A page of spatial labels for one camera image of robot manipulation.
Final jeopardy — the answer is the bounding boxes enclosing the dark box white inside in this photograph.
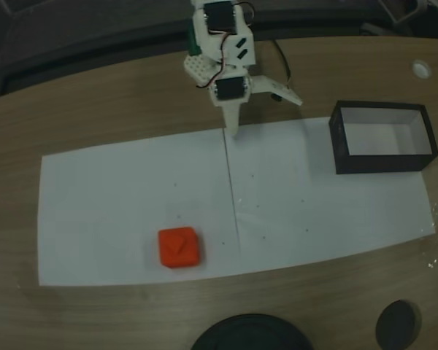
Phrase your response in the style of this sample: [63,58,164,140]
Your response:
[328,100,438,176]

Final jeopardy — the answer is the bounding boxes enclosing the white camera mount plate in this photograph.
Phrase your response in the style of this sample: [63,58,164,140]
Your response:
[250,75,303,107]

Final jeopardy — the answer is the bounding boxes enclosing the white paper sheet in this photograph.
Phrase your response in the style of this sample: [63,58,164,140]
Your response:
[223,116,436,273]
[37,129,242,287]

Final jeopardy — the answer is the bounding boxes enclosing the orange cube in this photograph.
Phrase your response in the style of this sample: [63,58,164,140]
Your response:
[157,226,202,270]

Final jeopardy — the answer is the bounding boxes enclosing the black camera cable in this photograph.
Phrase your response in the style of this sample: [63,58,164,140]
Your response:
[272,39,293,91]

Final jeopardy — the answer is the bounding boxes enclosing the black round lamp base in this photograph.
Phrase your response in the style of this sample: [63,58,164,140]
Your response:
[190,314,311,350]

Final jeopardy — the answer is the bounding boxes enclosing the small white round cap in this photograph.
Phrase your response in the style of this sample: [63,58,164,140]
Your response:
[411,60,431,78]

